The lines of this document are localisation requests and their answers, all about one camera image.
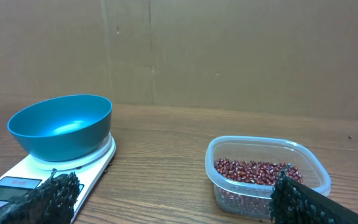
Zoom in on white digital kitchen scale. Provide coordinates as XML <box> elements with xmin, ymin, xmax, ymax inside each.
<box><xmin>0</xmin><ymin>134</ymin><xmax>116</xmax><ymax>224</ymax></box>

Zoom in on clear plastic food container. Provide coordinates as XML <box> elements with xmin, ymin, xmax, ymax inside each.
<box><xmin>205</xmin><ymin>136</ymin><xmax>331</xmax><ymax>218</ymax></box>

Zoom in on red adzuki beans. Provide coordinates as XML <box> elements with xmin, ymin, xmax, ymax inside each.
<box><xmin>214</xmin><ymin>158</ymin><xmax>304</xmax><ymax>218</ymax></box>

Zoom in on teal plastic bowl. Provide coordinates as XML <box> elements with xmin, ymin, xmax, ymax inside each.
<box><xmin>7</xmin><ymin>94</ymin><xmax>113</xmax><ymax>162</ymax></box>

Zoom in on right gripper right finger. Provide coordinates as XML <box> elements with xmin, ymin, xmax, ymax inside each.
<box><xmin>268</xmin><ymin>164</ymin><xmax>358</xmax><ymax>224</ymax></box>

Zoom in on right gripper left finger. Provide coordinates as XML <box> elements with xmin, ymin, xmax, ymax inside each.
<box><xmin>0</xmin><ymin>169</ymin><xmax>80</xmax><ymax>224</ymax></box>

